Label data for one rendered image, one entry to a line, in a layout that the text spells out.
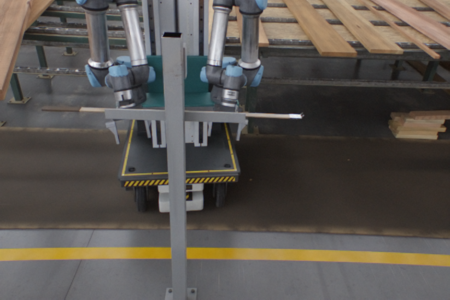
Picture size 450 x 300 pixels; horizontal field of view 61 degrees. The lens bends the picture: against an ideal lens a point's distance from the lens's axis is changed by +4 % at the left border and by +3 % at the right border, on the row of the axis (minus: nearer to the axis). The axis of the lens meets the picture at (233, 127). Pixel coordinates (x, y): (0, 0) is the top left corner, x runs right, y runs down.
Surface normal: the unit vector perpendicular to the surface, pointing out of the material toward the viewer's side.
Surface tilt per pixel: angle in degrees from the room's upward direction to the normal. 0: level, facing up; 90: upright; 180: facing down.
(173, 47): 90
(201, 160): 0
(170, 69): 90
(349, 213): 0
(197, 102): 0
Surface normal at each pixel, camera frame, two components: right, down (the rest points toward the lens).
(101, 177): 0.05, -0.87
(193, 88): 0.13, 0.51
